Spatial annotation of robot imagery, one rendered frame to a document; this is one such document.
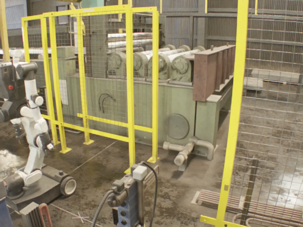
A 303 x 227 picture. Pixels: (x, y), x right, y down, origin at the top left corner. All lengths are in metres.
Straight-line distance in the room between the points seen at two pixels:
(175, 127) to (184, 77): 0.68
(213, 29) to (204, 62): 9.38
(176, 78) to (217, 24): 9.15
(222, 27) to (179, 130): 9.31
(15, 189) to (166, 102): 2.11
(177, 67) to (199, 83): 0.39
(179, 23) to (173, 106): 9.70
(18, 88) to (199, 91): 2.00
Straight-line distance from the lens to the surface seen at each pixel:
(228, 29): 12.25
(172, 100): 3.38
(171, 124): 3.44
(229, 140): 1.45
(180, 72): 3.29
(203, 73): 3.06
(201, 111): 3.29
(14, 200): 2.58
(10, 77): 2.25
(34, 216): 1.12
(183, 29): 12.78
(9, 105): 2.34
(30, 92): 2.18
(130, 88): 2.65
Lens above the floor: 1.60
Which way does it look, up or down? 19 degrees down
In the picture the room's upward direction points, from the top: straight up
